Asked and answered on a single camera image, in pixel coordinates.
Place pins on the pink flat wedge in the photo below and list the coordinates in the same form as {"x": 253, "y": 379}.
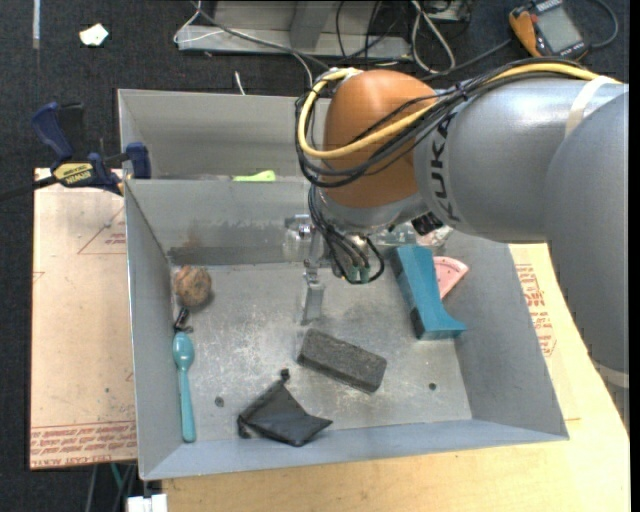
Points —
{"x": 450, "y": 272}

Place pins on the teal blue block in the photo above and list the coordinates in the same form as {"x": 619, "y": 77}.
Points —
{"x": 425, "y": 295}

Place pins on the bright green flat piece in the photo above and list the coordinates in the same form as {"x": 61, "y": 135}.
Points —
{"x": 256, "y": 176}

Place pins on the dark grey flat block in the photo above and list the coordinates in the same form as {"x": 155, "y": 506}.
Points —
{"x": 342, "y": 360}

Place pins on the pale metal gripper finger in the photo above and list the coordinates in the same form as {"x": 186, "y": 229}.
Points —
{"x": 313, "y": 302}

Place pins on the brown cardboard board red print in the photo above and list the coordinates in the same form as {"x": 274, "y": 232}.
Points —
{"x": 80, "y": 300}

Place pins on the black cylinder on white bracket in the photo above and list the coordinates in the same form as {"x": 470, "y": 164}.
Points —
{"x": 426, "y": 223}

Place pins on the brown rough ball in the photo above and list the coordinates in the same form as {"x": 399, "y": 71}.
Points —
{"x": 192, "y": 286}

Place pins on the grey metal bin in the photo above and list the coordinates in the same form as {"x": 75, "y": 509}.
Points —
{"x": 250, "y": 320}

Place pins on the black cloth pouch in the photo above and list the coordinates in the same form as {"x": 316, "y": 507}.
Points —
{"x": 282, "y": 417}

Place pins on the teal plastic spoon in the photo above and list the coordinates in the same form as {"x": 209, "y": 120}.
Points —
{"x": 184, "y": 370}

